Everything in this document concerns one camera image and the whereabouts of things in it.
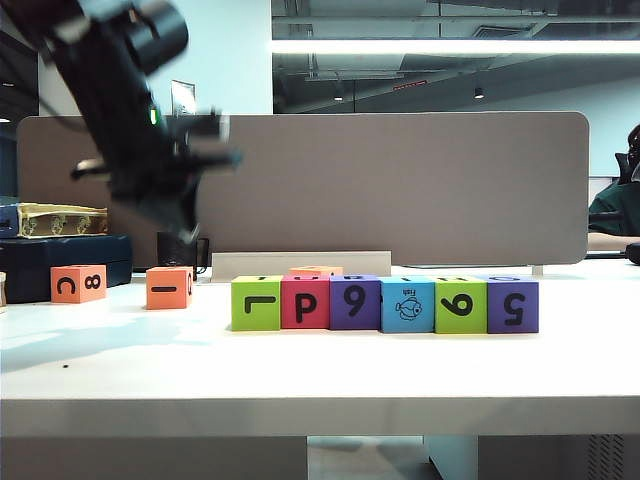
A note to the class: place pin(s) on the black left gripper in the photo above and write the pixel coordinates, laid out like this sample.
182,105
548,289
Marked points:
150,170

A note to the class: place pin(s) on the orange foam block Q 7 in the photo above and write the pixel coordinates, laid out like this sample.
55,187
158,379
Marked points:
170,301

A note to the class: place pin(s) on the orange foam block B C 8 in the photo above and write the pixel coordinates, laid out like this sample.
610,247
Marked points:
77,272

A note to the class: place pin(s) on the green foam block T key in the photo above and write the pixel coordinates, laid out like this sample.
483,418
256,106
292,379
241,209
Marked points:
260,321

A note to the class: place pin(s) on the orange foam block xylophone F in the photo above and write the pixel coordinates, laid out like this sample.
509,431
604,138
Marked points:
315,270

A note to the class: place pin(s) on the red foam block Z P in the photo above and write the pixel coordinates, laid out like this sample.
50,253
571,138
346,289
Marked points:
324,320

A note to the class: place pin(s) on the purple foam block 9 D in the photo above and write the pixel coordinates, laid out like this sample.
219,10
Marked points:
340,322

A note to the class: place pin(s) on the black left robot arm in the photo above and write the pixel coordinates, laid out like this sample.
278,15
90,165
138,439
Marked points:
110,75

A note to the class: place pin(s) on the black mug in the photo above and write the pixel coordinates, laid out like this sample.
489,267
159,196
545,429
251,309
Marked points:
170,252

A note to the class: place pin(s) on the gold patterned block box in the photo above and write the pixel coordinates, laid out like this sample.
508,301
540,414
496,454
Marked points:
60,222

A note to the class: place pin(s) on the dark blue case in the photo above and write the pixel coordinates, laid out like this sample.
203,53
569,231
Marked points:
50,265

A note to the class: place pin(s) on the beige partition base bar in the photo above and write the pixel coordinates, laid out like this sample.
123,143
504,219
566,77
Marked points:
300,260

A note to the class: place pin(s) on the small blue box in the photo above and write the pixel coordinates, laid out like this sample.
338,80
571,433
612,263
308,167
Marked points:
7,220

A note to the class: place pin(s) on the beige wooden object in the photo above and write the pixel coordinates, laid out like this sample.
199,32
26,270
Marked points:
2,295

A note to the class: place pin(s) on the ceiling spotlight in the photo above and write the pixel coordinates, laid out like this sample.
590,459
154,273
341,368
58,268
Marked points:
478,93
338,97

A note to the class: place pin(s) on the brown desk partition panel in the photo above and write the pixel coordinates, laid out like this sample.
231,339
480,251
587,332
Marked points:
400,190

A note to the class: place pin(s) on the blue foam block fish I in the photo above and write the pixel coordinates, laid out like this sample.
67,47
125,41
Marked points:
390,325

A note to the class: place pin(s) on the red LED ceiling strip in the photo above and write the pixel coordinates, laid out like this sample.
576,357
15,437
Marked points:
410,85

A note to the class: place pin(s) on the green foam block N 9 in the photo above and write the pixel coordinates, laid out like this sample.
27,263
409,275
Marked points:
445,326

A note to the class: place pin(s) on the white ceiling light strip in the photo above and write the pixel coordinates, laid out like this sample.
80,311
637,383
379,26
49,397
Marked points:
450,46

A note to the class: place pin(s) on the purple foam block G 5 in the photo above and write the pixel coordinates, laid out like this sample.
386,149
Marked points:
495,326

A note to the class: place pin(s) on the seated person dark green top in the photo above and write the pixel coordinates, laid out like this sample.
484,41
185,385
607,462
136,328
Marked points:
610,215

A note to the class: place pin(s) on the black object on desk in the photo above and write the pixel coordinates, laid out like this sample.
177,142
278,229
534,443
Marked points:
634,251

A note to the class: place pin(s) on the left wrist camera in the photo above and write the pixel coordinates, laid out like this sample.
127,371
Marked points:
207,125

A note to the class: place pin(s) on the white wall sign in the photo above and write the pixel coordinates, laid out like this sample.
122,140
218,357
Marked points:
186,97

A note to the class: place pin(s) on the white partition foot bracket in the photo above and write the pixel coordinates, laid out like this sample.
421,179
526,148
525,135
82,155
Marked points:
536,270

